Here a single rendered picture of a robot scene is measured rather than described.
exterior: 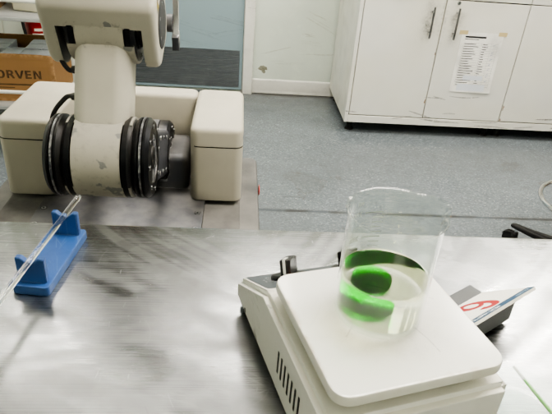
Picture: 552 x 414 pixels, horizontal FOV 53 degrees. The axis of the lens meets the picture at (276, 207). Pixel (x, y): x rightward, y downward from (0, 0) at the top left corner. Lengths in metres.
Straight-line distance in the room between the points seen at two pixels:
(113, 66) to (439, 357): 0.93
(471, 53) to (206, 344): 2.62
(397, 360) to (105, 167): 0.86
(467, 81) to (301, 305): 2.68
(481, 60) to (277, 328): 2.69
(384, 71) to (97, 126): 1.95
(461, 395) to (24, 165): 1.25
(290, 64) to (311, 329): 3.07
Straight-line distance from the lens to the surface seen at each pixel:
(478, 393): 0.39
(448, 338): 0.39
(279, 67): 3.40
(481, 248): 0.67
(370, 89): 2.89
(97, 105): 1.16
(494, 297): 0.55
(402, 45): 2.86
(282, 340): 0.39
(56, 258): 0.58
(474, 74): 3.02
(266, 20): 3.33
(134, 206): 1.41
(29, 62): 2.55
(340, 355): 0.36
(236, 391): 0.45
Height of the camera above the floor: 1.09
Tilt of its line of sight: 30 degrees down
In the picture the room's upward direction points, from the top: 5 degrees clockwise
